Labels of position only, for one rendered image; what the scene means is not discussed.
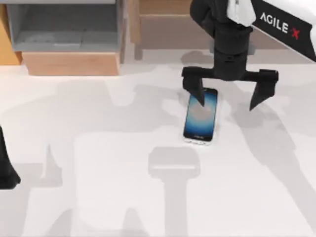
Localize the grey pierced drawer inside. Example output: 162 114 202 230
6 0 122 54

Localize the orange wooden cupboard side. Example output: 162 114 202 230
0 4 23 66

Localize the pale wooden drawer front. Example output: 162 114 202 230
21 51 121 76

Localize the wooden cupboard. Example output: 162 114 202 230
129 0 293 60

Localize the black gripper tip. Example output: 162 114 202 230
0 125 21 191

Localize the black smartphone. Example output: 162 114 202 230
183 87 219 146

